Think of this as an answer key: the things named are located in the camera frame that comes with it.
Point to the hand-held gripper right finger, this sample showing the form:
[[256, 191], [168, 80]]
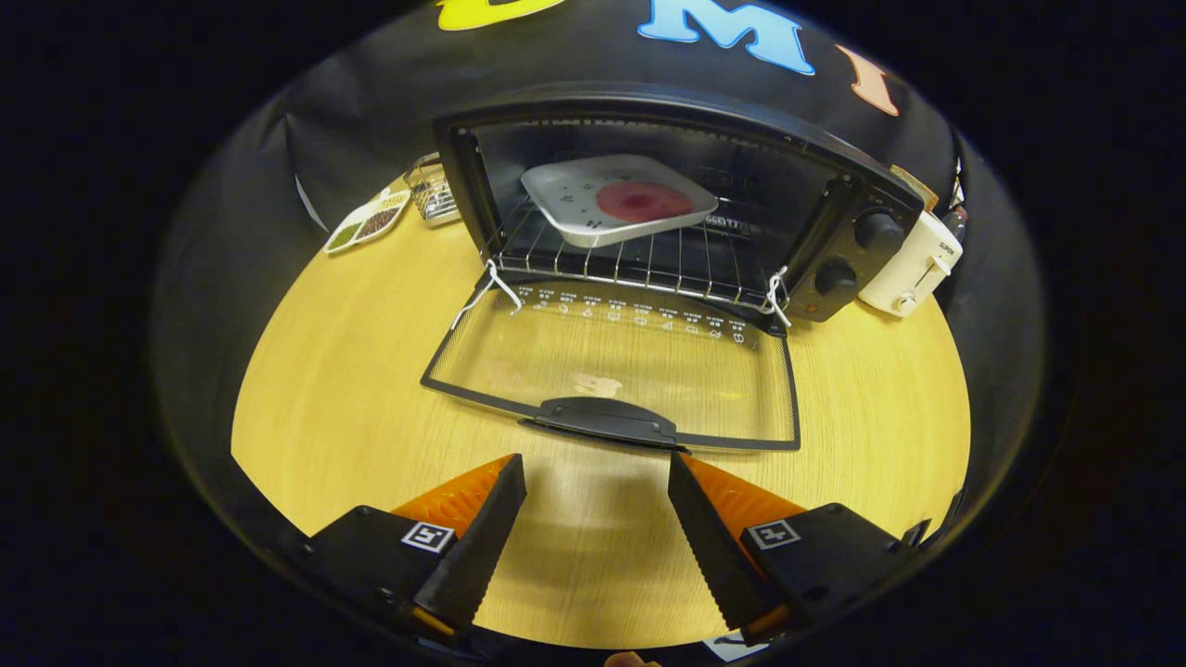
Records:
[[709, 547]]

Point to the brown bread slice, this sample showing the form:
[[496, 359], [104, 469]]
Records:
[[915, 188]]

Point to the white flat object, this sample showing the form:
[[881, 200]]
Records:
[[732, 650]]

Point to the black backdrop cloth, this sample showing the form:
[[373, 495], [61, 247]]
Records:
[[371, 120]]

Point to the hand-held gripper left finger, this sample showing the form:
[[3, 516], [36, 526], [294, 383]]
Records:
[[482, 547]]

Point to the white divided dish with grains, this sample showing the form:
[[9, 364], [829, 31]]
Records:
[[366, 225]]

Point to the white square plate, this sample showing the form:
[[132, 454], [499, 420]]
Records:
[[574, 199]]

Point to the round pink ham slice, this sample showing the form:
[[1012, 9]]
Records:
[[644, 201]]

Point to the black toaster oven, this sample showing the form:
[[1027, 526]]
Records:
[[852, 255]]

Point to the white pop-up toaster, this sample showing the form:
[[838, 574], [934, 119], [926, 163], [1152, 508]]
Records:
[[913, 269]]

